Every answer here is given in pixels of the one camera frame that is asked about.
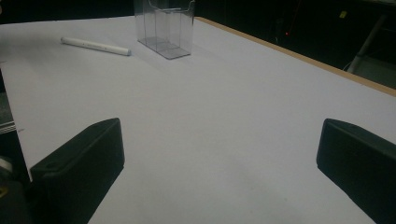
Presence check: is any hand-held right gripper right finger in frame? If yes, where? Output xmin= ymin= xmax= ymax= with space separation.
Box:
xmin=316 ymin=118 xmax=396 ymax=224

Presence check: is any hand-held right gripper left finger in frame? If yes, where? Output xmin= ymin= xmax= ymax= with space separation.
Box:
xmin=29 ymin=117 xmax=126 ymax=224

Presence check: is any white pen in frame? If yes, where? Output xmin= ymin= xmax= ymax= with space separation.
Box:
xmin=60 ymin=36 xmax=132 ymax=57

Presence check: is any clear plastic holder box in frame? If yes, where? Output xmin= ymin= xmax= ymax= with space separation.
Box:
xmin=134 ymin=0 xmax=196 ymax=61

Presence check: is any grey metal stand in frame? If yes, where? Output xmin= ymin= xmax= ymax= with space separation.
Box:
xmin=343 ymin=13 xmax=396 ymax=90

